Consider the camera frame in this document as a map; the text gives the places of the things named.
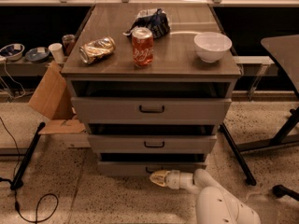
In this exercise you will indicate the red soda can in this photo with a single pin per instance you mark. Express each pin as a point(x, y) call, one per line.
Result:
point(142, 42)

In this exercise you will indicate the grey drawer cabinet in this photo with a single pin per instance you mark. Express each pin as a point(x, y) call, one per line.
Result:
point(175, 72)

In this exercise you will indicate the crushed gold soda can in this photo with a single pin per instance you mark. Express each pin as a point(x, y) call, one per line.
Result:
point(97, 49)

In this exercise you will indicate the brown glass jar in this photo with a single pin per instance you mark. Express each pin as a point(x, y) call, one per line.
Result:
point(68, 41)

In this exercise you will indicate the brown cardboard box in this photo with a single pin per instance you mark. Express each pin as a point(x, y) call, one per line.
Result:
point(52, 100)

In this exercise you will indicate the grey middle drawer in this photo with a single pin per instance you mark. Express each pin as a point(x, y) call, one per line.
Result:
point(152, 144)

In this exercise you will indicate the blue chip bag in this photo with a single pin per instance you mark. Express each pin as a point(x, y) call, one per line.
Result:
point(155, 19)

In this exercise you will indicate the grey bottom drawer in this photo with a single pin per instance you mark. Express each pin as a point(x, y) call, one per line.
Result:
point(140, 164)

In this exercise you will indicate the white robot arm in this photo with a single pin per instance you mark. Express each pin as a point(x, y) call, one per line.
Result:
point(214, 204)

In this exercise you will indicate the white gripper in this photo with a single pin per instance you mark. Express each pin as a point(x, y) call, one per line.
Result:
point(174, 178)

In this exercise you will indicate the black right table leg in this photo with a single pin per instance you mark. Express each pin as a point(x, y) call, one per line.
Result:
point(250, 180)

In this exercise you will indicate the white blue bowl on shelf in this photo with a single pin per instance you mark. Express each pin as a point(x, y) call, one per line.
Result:
point(12, 52)

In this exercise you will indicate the black caster foot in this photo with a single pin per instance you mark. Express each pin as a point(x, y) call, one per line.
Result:
point(279, 191)

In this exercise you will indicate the grey top drawer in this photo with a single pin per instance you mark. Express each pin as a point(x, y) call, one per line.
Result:
point(173, 111)

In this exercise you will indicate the white paper cup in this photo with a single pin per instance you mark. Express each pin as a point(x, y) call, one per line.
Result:
point(56, 49)

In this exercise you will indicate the grey drawer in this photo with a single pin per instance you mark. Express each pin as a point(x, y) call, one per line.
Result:
point(173, 111)
point(140, 164)
point(152, 144)

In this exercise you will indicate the dark side table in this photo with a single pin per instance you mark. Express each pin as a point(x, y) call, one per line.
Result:
point(284, 51)

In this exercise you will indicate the black left stand leg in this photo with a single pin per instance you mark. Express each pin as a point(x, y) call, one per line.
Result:
point(17, 180)

